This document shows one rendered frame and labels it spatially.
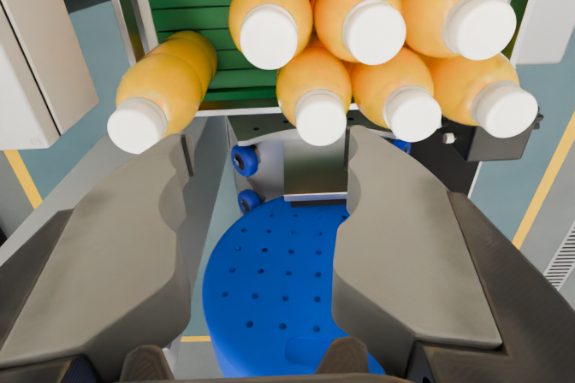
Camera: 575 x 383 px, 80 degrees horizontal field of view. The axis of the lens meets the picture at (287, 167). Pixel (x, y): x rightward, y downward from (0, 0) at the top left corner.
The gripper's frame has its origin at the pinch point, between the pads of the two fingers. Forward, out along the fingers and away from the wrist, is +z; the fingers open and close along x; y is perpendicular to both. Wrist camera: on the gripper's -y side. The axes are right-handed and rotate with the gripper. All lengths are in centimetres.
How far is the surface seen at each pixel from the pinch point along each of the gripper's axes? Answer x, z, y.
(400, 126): 9.5, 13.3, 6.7
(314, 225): 3.3, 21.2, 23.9
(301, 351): 1.0, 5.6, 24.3
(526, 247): 130, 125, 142
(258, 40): -1.0, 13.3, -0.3
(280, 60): 0.4, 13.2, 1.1
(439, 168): 63, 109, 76
